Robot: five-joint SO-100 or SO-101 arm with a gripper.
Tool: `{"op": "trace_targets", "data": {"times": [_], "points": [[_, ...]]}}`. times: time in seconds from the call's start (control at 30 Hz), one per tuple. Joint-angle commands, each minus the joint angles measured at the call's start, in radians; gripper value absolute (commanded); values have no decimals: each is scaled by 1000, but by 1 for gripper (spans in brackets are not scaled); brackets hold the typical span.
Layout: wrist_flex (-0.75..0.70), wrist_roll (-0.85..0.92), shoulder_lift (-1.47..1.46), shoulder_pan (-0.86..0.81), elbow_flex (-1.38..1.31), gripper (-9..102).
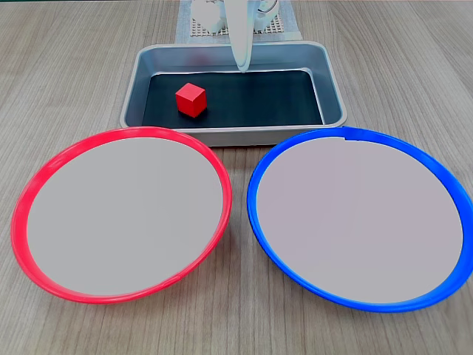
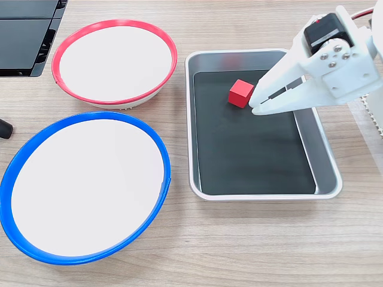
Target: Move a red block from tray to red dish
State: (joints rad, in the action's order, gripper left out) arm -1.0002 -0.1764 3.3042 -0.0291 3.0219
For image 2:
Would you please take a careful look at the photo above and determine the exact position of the black tray liner mat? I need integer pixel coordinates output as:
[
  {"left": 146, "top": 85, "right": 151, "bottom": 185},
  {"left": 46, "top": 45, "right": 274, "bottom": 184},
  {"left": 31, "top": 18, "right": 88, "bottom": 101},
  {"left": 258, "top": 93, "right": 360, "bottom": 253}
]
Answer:
[{"left": 193, "top": 69, "right": 317, "bottom": 196}]

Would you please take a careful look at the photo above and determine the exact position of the red-rimmed white dish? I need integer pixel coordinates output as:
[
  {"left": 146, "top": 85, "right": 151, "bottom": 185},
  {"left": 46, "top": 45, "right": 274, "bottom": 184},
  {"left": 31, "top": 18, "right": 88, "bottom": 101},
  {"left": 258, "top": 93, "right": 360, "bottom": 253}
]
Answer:
[{"left": 51, "top": 19, "right": 178, "bottom": 110}]

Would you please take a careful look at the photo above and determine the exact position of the black rounded stub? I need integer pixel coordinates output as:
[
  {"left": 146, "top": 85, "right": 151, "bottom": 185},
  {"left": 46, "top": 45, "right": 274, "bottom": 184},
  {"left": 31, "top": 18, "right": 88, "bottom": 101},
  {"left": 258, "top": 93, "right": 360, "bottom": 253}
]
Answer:
[{"left": 0, "top": 118, "right": 14, "bottom": 140}]

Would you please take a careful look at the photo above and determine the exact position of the blue-rimmed white dish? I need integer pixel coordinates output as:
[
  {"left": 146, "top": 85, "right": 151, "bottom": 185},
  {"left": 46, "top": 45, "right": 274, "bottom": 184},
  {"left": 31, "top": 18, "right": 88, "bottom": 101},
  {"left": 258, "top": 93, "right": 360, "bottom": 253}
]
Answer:
[{"left": 0, "top": 111, "right": 172, "bottom": 266}]

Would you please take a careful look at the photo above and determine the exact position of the red cube block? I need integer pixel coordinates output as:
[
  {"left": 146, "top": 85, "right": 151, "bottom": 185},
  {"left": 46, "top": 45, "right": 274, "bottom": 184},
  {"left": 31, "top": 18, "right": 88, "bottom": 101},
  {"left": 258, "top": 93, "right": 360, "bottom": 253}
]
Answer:
[{"left": 228, "top": 79, "right": 255, "bottom": 108}]

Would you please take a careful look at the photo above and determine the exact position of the black flat device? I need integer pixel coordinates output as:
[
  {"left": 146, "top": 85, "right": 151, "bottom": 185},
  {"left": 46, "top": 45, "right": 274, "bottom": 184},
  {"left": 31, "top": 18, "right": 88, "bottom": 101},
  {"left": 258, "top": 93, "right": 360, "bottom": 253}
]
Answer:
[{"left": 0, "top": 0, "right": 69, "bottom": 78}]

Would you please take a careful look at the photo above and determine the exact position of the silver metal tray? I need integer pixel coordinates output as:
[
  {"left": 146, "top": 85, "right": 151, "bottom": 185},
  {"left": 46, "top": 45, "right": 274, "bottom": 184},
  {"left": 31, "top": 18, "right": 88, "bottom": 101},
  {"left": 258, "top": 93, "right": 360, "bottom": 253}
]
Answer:
[{"left": 184, "top": 48, "right": 344, "bottom": 202}]

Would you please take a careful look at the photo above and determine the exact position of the red and black cable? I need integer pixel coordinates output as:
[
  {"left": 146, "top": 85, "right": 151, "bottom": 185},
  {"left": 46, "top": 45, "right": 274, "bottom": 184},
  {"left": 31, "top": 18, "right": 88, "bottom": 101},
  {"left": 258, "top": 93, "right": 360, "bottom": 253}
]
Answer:
[{"left": 349, "top": 7, "right": 375, "bottom": 21}]

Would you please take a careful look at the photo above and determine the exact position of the white mesh mat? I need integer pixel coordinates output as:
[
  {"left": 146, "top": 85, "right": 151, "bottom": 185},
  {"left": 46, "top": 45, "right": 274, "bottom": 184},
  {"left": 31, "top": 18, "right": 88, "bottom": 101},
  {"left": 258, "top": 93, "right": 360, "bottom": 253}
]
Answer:
[{"left": 359, "top": 94, "right": 383, "bottom": 135}]

